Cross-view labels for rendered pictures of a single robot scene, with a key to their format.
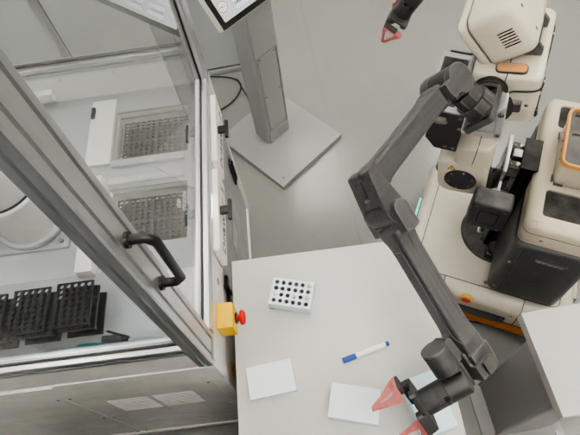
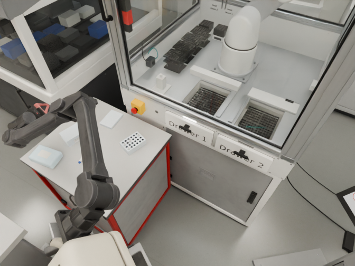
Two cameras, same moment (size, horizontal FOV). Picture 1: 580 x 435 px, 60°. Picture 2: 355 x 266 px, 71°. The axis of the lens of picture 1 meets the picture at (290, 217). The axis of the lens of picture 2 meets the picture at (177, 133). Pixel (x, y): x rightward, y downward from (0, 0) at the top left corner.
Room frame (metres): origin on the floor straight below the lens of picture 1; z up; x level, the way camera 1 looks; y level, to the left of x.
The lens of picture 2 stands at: (1.17, -0.60, 1.92)
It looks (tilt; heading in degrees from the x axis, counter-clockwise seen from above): 51 degrees down; 117
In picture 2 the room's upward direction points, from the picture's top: 1 degrees clockwise
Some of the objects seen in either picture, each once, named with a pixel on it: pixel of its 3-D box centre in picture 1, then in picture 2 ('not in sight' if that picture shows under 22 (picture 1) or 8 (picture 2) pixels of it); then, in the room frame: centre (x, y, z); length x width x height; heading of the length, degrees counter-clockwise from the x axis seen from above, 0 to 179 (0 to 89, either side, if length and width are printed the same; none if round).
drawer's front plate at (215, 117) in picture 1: (217, 136); (242, 153); (1.14, 0.19, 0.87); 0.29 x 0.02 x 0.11; 176
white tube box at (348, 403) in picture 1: (354, 404); (74, 134); (0.23, -0.07, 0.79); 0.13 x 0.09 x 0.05; 72
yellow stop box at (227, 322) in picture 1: (228, 318); (138, 106); (0.49, 0.21, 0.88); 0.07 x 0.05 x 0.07; 176
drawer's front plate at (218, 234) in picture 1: (219, 216); (188, 127); (0.82, 0.21, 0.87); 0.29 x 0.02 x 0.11; 176
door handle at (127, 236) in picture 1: (159, 261); (103, 0); (0.39, 0.22, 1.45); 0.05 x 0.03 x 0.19; 86
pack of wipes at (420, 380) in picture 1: (427, 404); (46, 156); (0.20, -0.26, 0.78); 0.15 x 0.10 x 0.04; 7
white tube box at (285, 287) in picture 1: (292, 295); (133, 143); (0.56, 0.04, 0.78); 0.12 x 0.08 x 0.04; 70
